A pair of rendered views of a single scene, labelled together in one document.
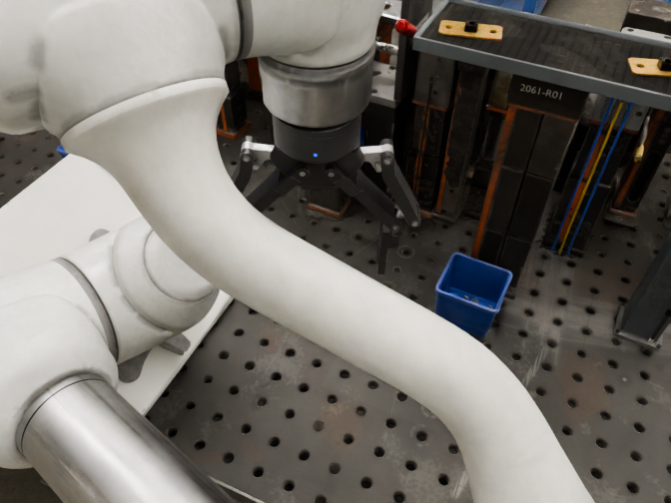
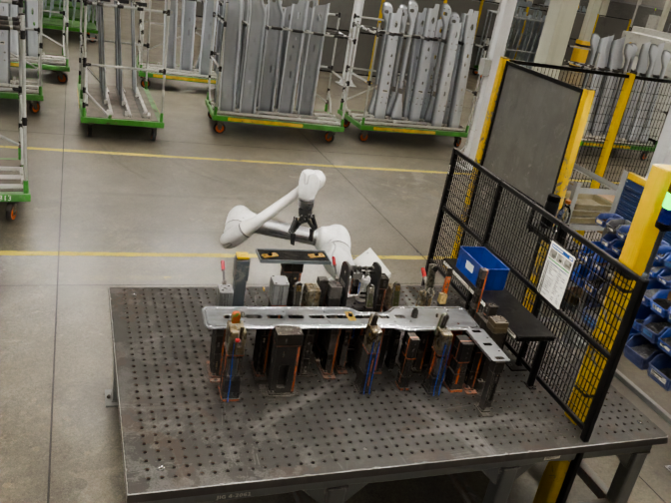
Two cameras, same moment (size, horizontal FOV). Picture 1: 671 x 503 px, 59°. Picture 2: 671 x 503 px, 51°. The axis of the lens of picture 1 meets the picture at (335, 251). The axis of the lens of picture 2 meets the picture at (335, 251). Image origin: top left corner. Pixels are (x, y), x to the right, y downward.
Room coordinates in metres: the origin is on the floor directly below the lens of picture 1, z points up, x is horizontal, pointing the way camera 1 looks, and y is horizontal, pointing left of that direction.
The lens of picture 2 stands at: (3.08, -2.53, 2.61)
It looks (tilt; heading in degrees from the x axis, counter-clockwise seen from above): 23 degrees down; 133
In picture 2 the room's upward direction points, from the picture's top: 10 degrees clockwise
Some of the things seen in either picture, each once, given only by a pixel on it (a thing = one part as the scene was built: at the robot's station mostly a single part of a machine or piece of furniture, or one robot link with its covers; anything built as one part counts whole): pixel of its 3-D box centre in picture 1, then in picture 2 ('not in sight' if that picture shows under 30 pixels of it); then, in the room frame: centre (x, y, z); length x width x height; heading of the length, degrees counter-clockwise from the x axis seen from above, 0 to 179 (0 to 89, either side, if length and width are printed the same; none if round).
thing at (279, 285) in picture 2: (599, 154); (275, 316); (0.82, -0.46, 0.90); 0.13 x 0.10 x 0.41; 153
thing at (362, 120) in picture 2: not in sight; (410, 83); (-4.07, 6.15, 0.88); 1.91 x 1.01 x 1.76; 68
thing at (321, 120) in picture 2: not in sight; (279, 71); (-4.79, 4.06, 0.88); 1.91 x 1.00 x 1.76; 63
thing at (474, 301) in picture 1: (469, 296); not in sight; (0.63, -0.23, 0.74); 0.11 x 0.10 x 0.09; 63
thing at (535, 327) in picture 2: not in sight; (493, 295); (1.34, 0.65, 1.02); 0.90 x 0.22 x 0.03; 153
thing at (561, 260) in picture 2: not in sight; (556, 274); (1.67, 0.62, 1.30); 0.23 x 0.02 x 0.31; 153
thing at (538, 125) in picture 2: not in sight; (511, 193); (0.22, 2.52, 1.00); 1.34 x 0.14 x 2.00; 156
